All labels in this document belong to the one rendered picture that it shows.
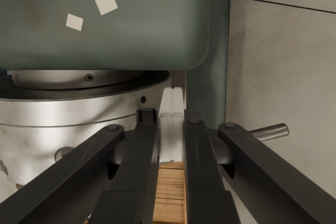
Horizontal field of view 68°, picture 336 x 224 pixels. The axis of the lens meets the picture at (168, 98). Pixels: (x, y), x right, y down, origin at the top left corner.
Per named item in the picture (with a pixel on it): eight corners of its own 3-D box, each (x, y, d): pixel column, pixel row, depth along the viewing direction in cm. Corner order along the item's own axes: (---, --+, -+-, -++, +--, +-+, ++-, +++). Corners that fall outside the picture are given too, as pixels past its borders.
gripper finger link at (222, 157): (184, 139, 13) (244, 139, 12) (182, 108, 17) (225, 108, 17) (184, 166, 13) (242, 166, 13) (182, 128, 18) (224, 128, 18)
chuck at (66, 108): (26, 66, 58) (-87, 107, 28) (160, 61, 62) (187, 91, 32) (29, 81, 59) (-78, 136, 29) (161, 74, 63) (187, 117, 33)
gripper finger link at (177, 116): (171, 115, 14) (184, 115, 14) (173, 86, 21) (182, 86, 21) (172, 162, 15) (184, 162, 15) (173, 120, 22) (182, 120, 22)
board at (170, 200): (68, 129, 73) (61, 135, 70) (190, 134, 68) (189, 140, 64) (80, 214, 82) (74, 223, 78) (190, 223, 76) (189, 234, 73)
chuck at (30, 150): (29, 81, 59) (-78, 136, 29) (161, 75, 63) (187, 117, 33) (36, 117, 61) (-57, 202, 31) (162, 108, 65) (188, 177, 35)
